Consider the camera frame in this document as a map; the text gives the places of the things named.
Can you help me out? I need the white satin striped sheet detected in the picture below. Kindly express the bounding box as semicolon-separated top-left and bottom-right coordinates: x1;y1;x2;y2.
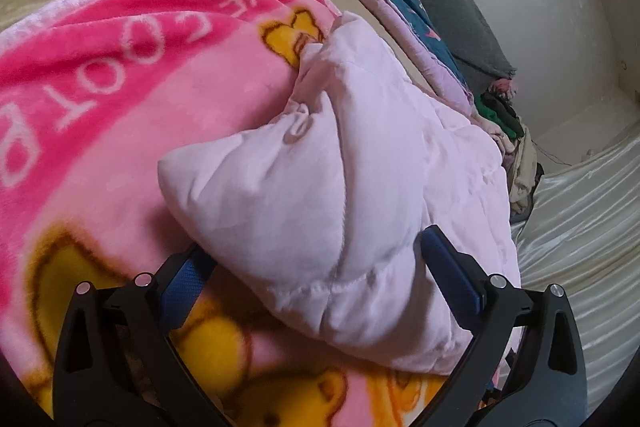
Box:
510;152;640;408

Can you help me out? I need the pink printed blanket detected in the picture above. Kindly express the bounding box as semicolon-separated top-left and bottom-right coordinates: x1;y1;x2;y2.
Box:
0;0;521;427

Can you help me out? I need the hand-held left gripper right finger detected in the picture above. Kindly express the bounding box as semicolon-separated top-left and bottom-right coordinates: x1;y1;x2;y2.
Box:
417;224;588;427

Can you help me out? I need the light pink quilted comforter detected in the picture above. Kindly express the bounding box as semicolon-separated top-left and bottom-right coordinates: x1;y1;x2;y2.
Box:
157;11;523;378

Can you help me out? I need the pile of clothes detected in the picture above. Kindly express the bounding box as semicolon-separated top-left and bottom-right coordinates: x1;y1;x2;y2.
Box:
472;77;546;223

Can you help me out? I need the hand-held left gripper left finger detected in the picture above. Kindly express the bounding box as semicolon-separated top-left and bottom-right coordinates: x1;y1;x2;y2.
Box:
52;244;231;427

